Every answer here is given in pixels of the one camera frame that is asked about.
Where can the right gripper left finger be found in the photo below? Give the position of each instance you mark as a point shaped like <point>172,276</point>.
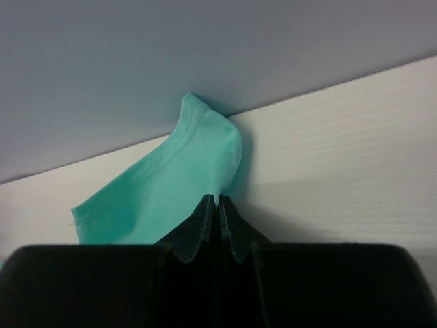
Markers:
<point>167,284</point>

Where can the teal t-shirt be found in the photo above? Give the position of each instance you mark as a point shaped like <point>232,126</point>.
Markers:
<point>132,196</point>

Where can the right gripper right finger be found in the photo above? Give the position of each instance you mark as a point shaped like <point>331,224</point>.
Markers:
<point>268,284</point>

